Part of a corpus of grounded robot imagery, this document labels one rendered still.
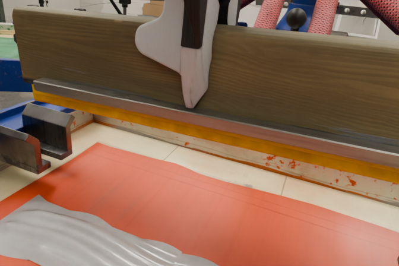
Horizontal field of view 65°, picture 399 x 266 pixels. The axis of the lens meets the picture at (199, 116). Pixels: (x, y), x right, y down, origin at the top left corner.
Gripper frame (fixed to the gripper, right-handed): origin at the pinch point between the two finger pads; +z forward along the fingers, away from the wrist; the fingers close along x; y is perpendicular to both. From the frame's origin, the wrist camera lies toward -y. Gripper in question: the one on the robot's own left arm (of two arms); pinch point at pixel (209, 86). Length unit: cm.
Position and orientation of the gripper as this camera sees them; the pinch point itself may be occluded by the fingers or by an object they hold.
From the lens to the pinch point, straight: 26.8
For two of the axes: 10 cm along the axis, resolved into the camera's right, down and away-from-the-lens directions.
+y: -9.2, -2.2, 3.2
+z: -0.9, 9.1, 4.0
